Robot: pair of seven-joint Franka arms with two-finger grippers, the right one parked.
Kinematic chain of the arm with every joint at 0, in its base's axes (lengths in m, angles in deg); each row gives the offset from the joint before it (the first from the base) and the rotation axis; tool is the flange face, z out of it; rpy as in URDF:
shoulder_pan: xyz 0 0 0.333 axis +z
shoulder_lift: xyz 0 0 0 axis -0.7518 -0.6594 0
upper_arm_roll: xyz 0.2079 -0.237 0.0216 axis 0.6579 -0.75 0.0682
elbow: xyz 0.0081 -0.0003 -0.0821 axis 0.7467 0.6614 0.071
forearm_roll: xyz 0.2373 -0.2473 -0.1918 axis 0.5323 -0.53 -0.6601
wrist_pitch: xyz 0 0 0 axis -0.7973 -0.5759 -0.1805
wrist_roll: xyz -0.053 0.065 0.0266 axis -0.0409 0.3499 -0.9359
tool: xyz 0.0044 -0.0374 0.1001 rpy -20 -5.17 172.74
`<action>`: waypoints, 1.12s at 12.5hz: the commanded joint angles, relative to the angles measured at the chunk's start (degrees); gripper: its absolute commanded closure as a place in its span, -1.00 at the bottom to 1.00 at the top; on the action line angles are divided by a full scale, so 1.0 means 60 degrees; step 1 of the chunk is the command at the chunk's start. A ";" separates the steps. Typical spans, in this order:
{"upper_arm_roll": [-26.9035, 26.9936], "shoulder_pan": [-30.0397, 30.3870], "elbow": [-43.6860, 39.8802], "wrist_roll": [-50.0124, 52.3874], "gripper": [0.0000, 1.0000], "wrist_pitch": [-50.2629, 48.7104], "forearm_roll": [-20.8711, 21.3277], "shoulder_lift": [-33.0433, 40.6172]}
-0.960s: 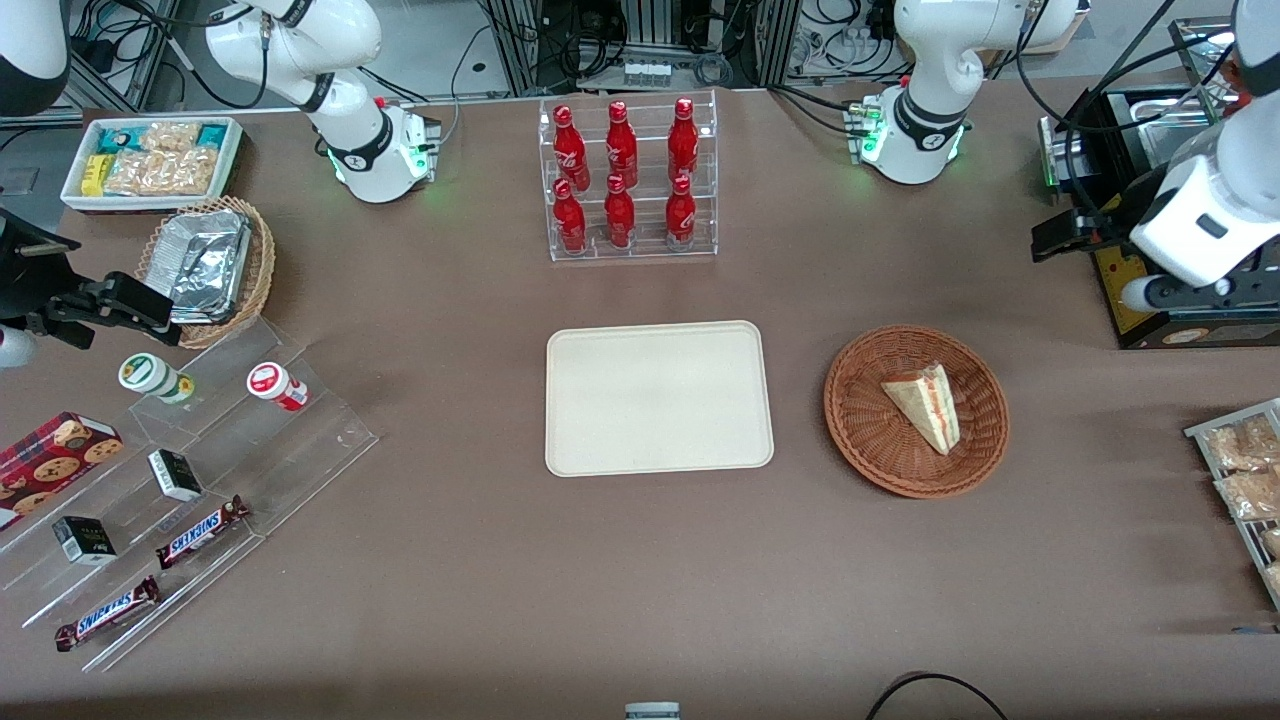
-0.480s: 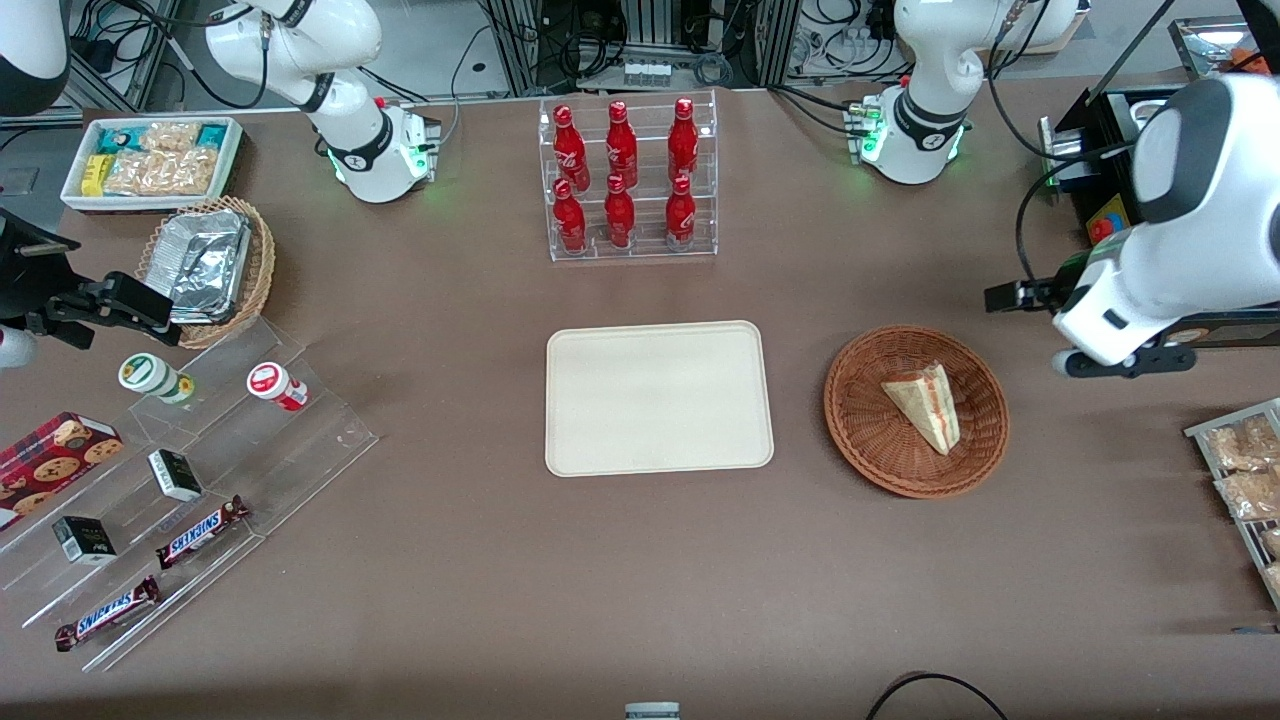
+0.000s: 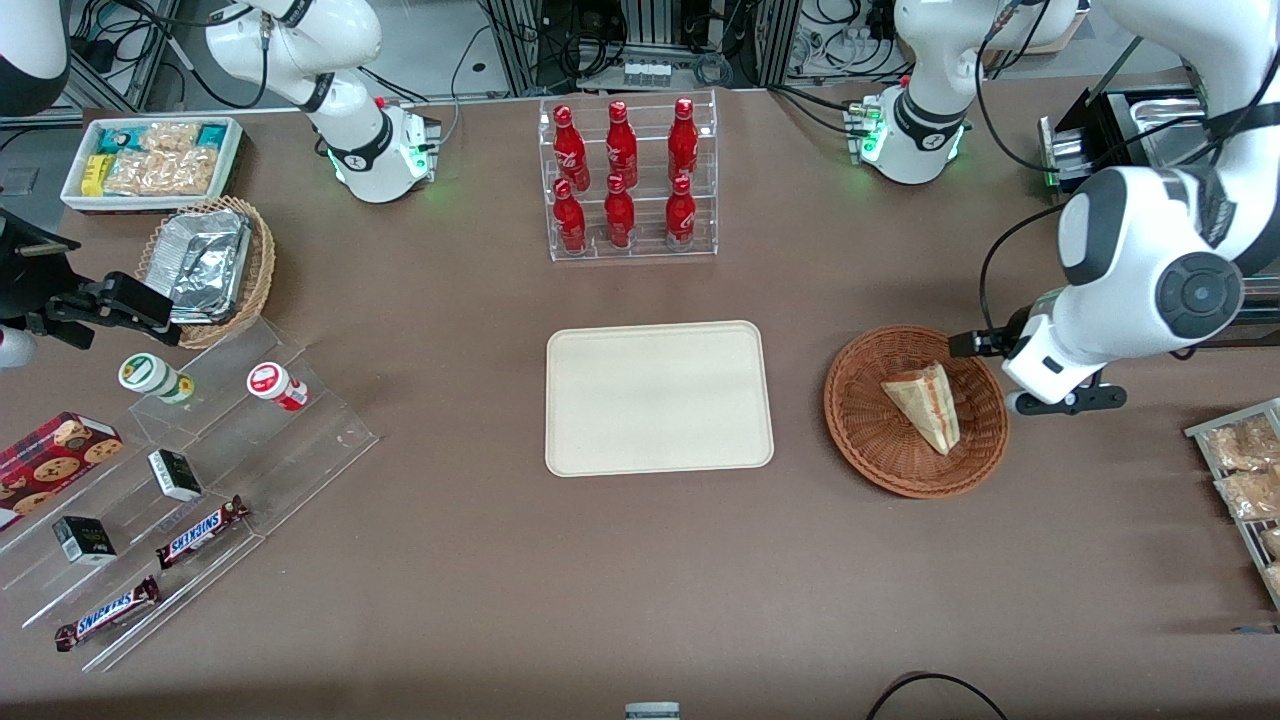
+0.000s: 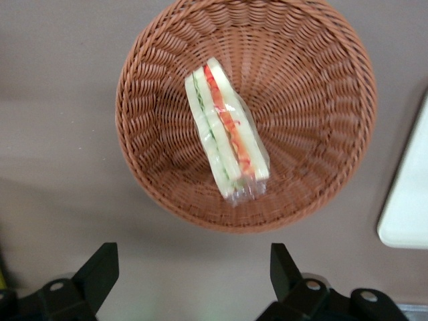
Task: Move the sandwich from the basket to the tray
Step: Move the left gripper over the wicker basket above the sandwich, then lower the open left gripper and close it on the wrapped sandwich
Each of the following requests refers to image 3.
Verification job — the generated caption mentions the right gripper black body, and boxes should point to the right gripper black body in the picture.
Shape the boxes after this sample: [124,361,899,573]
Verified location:
[0,208,83,323]

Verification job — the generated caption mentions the wrapped triangular sandwich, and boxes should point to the wrapped triangular sandwich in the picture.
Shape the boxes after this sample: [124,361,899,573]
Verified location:
[880,362,961,457]

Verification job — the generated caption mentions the light tan wicker basket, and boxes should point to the light tan wicker basket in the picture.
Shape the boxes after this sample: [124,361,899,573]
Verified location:
[135,195,277,351]

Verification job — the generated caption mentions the brown wicker basket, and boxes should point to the brown wicker basket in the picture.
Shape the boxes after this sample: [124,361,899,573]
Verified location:
[824,325,1010,499]

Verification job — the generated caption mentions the grey tray of snacks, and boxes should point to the grey tray of snacks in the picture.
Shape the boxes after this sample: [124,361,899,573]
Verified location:
[1185,398,1280,611]

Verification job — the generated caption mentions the beige rectangular tray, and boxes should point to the beige rectangular tray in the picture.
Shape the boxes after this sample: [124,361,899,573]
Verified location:
[545,320,776,478]

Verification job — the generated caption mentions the green white lidded cup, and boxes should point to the green white lidded cup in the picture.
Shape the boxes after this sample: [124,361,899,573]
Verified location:
[118,352,197,407]

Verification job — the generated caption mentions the silver foil containers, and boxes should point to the silver foil containers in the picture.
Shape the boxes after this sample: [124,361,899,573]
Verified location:
[158,208,252,324]

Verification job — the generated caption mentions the clear bag of crackers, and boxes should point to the clear bag of crackers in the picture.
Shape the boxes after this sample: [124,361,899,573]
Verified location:
[104,150,218,197]
[140,122,202,157]

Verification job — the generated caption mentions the red chocolate chip cookie box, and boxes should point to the red chocolate chip cookie box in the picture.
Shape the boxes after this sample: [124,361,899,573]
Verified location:
[0,412,125,532]

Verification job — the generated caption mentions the red white lidded cup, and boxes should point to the red white lidded cup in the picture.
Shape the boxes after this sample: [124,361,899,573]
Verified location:
[247,362,310,413]

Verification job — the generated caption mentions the white snack bin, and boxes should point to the white snack bin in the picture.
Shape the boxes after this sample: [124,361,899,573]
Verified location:
[60,116,245,215]

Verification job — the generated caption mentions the small black box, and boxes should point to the small black box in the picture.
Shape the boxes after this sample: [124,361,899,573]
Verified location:
[148,449,205,504]
[52,515,118,567]

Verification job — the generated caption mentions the clear bag of brown snacks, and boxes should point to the clear bag of brown snacks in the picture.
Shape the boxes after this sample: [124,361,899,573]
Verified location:
[1204,414,1280,472]
[1214,470,1280,522]

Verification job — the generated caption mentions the clear acrylic stepped riser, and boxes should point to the clear acrylic stepped riser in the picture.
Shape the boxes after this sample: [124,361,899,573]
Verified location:
[0,318,380,674]

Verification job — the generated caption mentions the Snickers chocolate bar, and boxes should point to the Snickers chocolate bar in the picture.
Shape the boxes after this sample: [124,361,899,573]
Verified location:
[55,575,162,653]
[155,495,252,571]

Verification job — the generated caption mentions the red cola bottle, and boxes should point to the red cola bottle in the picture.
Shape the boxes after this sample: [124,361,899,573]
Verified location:
[668,97,700,184]
[665,175,698,252]
[553,178,589,255]
[605,100,640,189]
[553,105,592,193]
[604,173,637,250]

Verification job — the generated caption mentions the clear acrylic bottle rack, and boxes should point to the clear acrylic bottle rack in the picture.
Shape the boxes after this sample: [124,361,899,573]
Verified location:
[538,90,719,264]

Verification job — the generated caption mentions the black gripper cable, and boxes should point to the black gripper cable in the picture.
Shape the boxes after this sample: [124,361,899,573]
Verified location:
[977,202,1071,337]

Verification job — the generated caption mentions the black frame with steel tray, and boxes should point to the black frame with steel tray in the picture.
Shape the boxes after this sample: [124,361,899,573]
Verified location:
[1038,85,1217,197]

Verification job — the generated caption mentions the black cable loop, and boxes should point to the black cable loop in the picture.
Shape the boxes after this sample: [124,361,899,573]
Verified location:
[865,672,1011,720]

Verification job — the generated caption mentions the aluminium frame with cables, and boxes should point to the aluminium frame with cables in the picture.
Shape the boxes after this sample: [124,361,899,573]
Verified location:
[478,0,803,93]

